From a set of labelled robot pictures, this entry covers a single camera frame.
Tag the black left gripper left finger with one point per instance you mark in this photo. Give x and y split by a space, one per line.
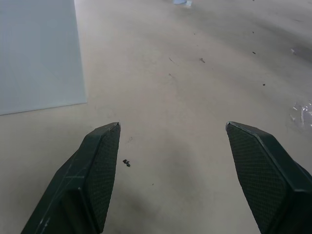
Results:
80 185

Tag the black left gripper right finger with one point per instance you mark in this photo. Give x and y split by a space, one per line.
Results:
268 180

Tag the clear plastic wrapper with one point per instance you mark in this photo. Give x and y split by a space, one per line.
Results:
303 112

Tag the white flat board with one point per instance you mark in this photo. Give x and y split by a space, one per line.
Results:
40 53

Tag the small black debris piece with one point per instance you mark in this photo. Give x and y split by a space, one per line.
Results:
126 162

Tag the pale blue object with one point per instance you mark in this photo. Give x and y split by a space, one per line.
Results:
181 2

